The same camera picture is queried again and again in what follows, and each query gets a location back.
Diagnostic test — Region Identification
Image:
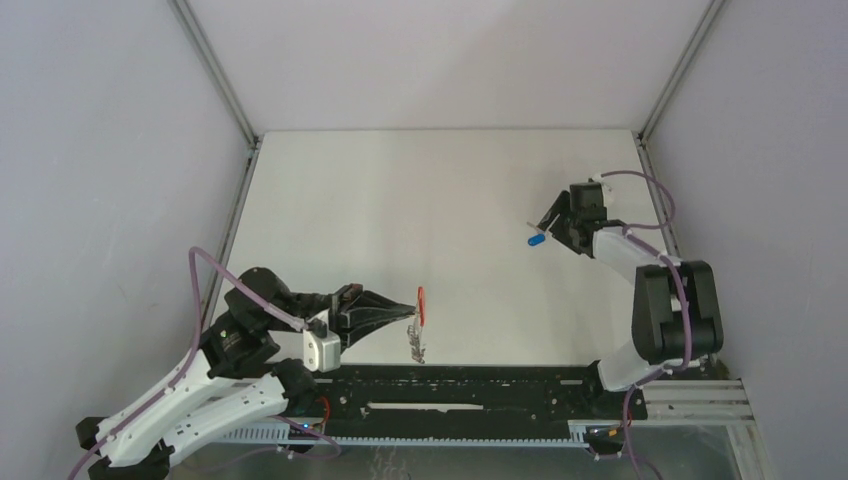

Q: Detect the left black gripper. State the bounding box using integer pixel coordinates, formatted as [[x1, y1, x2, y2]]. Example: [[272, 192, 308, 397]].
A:
[[265, 282, 418, 352]]

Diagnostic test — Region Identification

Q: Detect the blue tag key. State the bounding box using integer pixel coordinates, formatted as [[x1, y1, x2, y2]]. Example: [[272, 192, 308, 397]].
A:
[[527, 222, 547, 247]]

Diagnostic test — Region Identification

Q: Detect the red grey keyring holder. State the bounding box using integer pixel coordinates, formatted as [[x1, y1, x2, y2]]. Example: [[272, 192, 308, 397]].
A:
[[407, 286, 426, 365]]

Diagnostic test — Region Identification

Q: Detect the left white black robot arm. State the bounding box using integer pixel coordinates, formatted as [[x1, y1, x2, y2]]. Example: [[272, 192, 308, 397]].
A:
[[76, 267, 425, 479]]

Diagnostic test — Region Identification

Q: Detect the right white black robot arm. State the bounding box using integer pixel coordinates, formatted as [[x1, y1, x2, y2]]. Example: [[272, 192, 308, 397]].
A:
[[528, 181, 724, 418]]

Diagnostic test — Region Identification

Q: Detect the left circuit board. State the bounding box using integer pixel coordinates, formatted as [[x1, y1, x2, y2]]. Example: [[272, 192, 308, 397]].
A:
[[287, 423, 323, 441]]

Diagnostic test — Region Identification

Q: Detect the circuit board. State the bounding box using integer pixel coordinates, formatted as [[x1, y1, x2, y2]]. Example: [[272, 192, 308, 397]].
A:
[[584, 427, 624, 444], [287, 423, 323, 441]]

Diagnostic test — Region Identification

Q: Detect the right circuit board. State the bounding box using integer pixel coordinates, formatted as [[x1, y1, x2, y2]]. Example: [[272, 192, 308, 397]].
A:
[[584, 427, 624, 444]]

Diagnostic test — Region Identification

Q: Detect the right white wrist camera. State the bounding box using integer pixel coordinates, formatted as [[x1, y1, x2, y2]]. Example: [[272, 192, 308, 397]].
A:
[[590, 173, 615, 206]]

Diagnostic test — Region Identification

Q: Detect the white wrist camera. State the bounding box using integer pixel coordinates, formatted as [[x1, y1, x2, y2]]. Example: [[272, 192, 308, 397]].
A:
[[590, 173, 615, 206], [302, 319, 342, 372]]

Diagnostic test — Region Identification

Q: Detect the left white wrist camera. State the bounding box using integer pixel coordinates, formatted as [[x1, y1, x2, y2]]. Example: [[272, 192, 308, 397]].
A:
[[302, 319, 342, 372]]

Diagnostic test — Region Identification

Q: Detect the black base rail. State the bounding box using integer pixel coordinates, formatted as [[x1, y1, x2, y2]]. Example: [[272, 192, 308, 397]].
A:
[[225, 360, 649, 440]]

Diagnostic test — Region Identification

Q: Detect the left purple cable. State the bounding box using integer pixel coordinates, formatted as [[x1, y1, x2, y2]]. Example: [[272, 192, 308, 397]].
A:
[[66, 246, 342, 480]]

